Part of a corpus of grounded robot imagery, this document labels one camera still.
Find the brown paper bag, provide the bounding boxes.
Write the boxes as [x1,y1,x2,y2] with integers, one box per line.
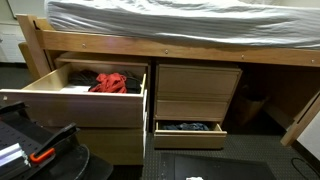
[233,94,268,126]

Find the wooden bed frame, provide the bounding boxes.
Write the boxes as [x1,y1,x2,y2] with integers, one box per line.
[15,13,320,148]

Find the red garment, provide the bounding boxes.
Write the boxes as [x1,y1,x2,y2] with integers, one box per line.
[88,72,128,94]

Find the narrow wooden dresser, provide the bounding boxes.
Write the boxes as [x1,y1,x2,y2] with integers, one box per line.
[153,63,243,123]

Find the white sheeted mattress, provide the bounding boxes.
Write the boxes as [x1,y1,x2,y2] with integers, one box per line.
[43,0,320,50]

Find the black clamp orange handle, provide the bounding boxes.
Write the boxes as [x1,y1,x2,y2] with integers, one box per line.
[29,123,80,165]

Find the white cabinet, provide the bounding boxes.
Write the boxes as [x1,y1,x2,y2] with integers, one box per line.
[0,22,27,64]

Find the open small wooden drawer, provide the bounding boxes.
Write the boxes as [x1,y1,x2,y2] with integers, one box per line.
[153,120,228,150]

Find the open wide wooden drawer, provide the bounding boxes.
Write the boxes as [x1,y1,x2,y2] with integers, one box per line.
[0,63,148,129]

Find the aluminium extrusion bar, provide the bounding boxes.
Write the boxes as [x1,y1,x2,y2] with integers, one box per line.
[0,143,32,174]

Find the dark blue clothes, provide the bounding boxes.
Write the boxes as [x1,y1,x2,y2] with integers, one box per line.
[162,122,210,132]

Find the wide wooden dresser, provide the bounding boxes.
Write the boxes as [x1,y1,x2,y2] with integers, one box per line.
[43,51,151,166]

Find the black floor cable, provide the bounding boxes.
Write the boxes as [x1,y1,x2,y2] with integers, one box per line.
[290,157,320,179]

